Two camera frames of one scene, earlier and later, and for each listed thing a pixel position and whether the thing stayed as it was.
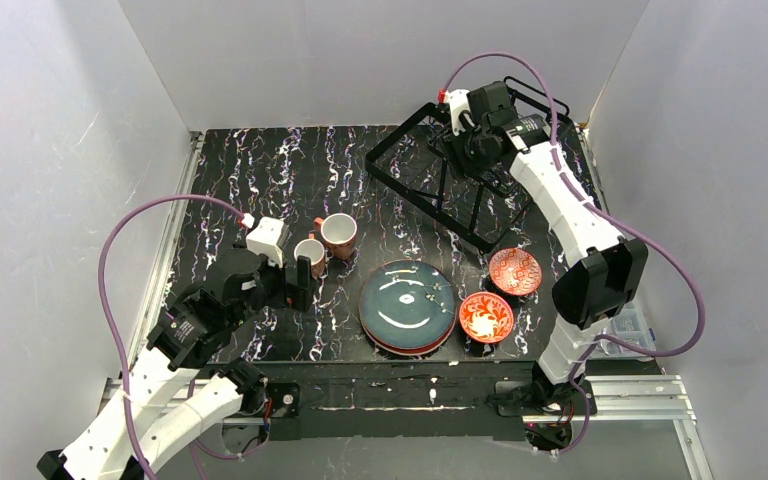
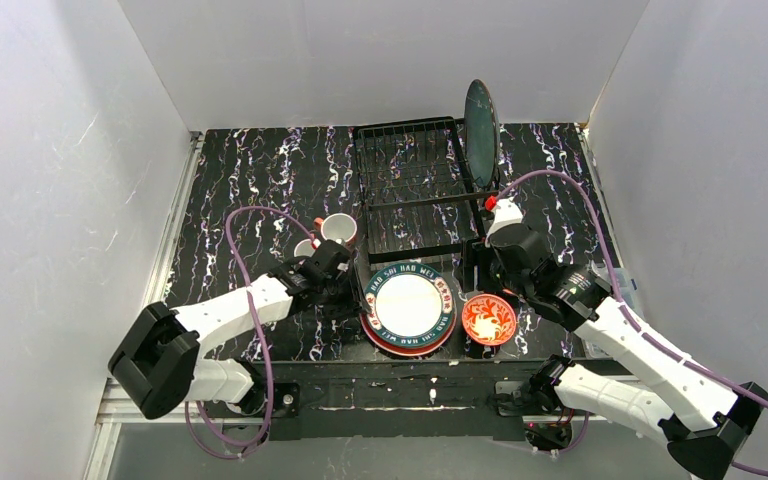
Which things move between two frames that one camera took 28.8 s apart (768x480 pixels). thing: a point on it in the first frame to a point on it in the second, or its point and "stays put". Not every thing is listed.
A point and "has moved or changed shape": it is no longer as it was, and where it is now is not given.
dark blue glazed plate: (407, 304) has moved or changed shape
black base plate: (420, 401) stays put
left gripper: (298, 284) to (349, 285)
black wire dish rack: (418, 167) has moved or changed shape
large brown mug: (338, 231) stays put
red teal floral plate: (409, 351) stays put
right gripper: (459, 147) to (480, 263)
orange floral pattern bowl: (486, 317) stays put
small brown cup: (314, 249) stays put
